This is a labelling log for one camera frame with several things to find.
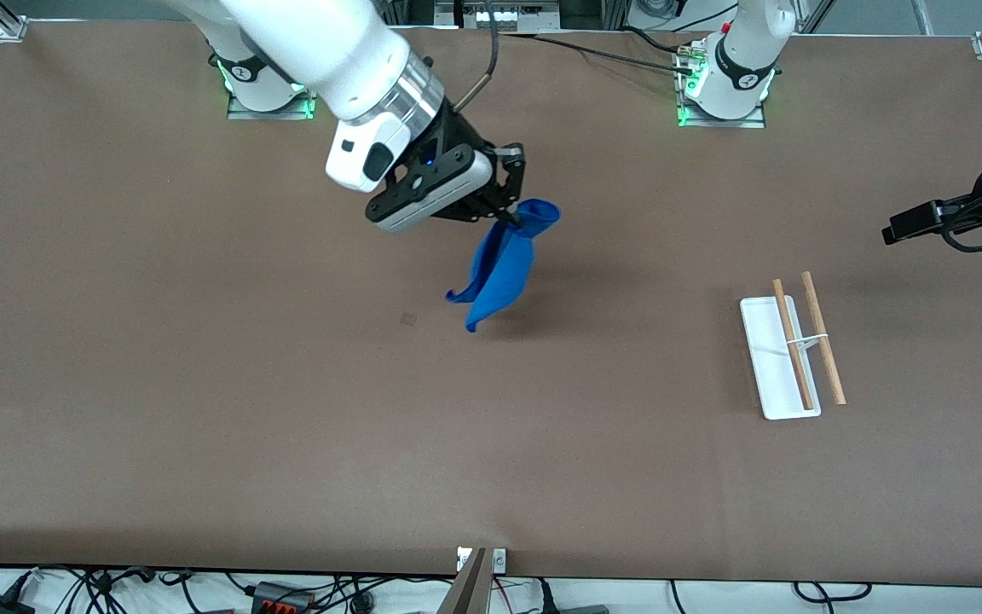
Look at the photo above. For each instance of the blue microfibre towel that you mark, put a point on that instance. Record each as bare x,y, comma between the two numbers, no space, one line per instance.
504,264

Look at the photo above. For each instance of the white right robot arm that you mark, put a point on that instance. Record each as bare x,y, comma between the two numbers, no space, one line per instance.
312,34

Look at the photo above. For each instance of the brown camera post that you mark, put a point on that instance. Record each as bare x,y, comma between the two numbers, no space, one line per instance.
470,593

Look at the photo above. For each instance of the black plug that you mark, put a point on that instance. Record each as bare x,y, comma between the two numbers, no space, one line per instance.
546,597

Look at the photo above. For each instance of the white electrical device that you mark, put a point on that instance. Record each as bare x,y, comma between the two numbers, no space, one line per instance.
495,15

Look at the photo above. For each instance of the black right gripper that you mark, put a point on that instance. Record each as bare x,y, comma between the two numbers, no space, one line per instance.
460,134

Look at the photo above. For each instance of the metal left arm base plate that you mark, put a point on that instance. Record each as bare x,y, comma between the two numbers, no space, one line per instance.
721,123

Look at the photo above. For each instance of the grey box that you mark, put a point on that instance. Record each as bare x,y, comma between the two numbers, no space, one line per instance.
585,610

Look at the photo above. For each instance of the grey power strip orange switches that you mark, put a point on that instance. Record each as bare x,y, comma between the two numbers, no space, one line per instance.
282,601

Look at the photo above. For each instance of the white rack with wooden rods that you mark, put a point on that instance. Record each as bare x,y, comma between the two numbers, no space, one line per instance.
764,358

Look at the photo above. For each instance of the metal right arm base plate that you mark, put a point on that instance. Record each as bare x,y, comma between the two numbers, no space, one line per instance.
269,115

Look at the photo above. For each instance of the small silver post bracket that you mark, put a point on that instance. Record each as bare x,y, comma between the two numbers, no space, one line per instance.
499,560

